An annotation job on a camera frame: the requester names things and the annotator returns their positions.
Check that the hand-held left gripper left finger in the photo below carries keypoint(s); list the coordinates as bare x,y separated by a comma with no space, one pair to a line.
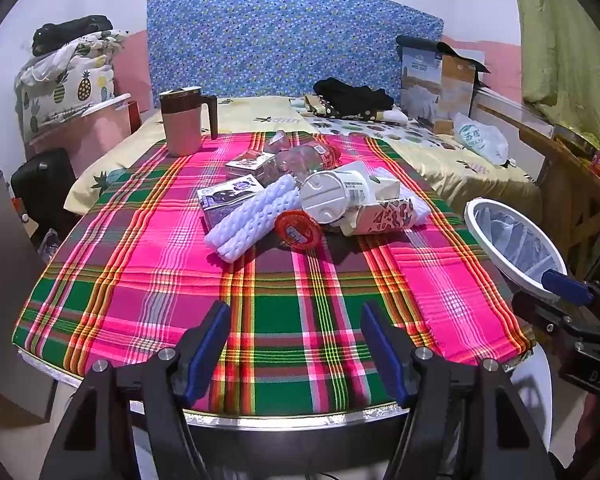
207,355

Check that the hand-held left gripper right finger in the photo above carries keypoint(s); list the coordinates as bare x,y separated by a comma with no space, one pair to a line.
387,355

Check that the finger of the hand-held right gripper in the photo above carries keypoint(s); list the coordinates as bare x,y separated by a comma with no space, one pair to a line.
570,287
555,317

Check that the white round waste bin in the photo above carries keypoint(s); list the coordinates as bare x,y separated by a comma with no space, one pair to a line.
472,227

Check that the white foam net sleeve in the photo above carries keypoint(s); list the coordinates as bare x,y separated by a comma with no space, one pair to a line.
250,210
260,232

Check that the brown patterned paper carton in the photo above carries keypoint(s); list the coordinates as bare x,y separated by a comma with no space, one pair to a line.
385,215

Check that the large white snack box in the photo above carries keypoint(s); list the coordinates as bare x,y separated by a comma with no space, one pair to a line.
225,197

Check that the white lidded drink cup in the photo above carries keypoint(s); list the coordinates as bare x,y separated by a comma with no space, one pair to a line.
325,195

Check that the small white snack box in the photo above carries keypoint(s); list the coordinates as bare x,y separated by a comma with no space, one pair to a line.
250,164

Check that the plastic bottle with red label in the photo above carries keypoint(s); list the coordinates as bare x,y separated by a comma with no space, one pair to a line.
315,157

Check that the clear plastic bin liner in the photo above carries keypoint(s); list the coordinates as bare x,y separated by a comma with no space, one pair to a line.
517,245

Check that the pink green plaid tablecloth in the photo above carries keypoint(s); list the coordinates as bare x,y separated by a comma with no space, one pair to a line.
305,310

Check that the wooden desk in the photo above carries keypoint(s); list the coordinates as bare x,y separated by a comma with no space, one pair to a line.
570,180

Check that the round metal tray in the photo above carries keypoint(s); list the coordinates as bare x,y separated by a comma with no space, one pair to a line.
575,135

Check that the white plastic bag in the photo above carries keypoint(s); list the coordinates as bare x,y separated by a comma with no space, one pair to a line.
480,137

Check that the small brown box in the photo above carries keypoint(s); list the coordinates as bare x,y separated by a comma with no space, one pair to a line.
443,126

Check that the white fruit print blanket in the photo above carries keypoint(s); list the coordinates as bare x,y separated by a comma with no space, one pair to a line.
375,130

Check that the pink jug with brown lid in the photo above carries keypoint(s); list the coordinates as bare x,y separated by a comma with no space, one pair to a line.
180,130

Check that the black suitcase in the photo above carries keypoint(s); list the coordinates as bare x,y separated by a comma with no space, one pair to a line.
42,190

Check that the small white cloth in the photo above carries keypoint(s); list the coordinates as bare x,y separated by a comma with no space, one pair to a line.
395,115

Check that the yellow pineapple bed sheet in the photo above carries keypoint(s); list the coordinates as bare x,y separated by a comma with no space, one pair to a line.
255,117

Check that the open cardboard box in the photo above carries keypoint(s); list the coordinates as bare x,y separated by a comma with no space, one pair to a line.
430,85

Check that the pink storage box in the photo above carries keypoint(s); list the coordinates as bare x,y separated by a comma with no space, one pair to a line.
85,135

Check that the green curtain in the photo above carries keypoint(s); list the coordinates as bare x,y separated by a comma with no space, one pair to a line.
565,35

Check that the brown polka dot cloth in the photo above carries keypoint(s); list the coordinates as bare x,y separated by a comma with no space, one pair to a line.
320,105

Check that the black clothes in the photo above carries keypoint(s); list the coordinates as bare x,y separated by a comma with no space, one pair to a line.
352,92

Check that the stack of pineapple print quilts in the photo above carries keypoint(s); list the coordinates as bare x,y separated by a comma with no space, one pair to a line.
65,85

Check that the blue floral headboard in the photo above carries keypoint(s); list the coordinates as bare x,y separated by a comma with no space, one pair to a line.
290,40

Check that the black bag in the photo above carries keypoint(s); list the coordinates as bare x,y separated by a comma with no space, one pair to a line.
70,35

